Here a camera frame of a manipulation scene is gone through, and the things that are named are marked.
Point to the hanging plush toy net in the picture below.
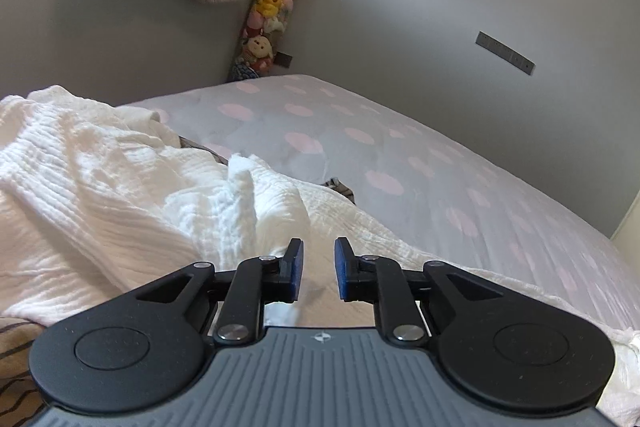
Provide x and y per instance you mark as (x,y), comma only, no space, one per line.
(270,7)

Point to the grey wall strip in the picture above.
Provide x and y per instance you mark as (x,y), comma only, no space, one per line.
(505,53)

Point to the beige striped cloth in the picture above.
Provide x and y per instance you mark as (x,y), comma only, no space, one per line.
(17,357)

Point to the pink dotted bed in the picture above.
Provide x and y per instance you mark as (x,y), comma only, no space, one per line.
(425,147)

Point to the grey wall socket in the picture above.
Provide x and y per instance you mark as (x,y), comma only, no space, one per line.
(284,60)

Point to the white muslin cloth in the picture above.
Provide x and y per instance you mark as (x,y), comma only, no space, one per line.
(100,187)

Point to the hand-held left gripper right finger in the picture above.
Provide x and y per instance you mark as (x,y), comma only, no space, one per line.
(342,269)

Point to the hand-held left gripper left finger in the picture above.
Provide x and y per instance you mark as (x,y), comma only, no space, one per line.
(297,269)

